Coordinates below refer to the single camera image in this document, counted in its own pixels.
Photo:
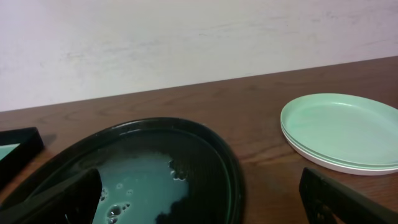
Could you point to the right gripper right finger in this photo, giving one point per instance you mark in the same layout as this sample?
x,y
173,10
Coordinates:
x,y
325,199

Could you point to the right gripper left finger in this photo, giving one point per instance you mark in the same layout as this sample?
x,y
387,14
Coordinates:
x,y
74,200

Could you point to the white plate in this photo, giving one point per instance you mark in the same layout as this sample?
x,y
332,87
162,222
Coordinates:
x,y
337,167

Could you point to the mint green plate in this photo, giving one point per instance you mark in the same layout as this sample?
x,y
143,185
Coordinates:
x,y
368,146
333,108

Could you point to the round black tray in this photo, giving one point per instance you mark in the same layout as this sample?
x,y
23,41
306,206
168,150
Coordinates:
x,y
154,170

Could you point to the rectangular dark green tray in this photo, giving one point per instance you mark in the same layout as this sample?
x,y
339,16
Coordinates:
x,y
18,148

